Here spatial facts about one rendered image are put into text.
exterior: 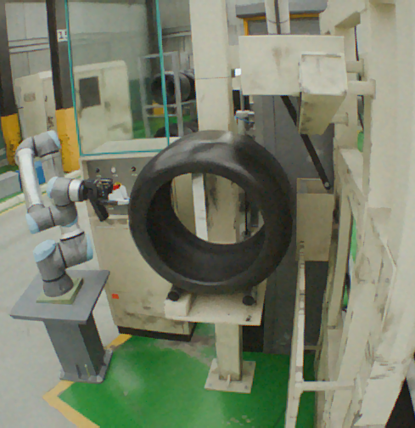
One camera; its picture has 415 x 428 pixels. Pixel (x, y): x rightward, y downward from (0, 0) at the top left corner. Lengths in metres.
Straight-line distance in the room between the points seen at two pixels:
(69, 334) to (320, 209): 1.51
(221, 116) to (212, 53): 0.26
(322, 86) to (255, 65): 0.18
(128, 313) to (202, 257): 1.07
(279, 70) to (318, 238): 0.89
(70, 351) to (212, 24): 1.90
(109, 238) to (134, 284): 0.33
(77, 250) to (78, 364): 0.76
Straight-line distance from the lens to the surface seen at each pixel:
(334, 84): 0.78
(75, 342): 2.27
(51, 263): 2.06
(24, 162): 1.93
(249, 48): 0.88
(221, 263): 1.61
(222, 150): 1.20
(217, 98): 1.53
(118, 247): 2.30
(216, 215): 1.66
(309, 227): 1.57
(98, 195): 1.47
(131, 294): 2.46
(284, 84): 0.88
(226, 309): 1.53
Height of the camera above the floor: 1.72
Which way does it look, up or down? 23 degrees down
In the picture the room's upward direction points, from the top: 4 degrees counter-clockwise
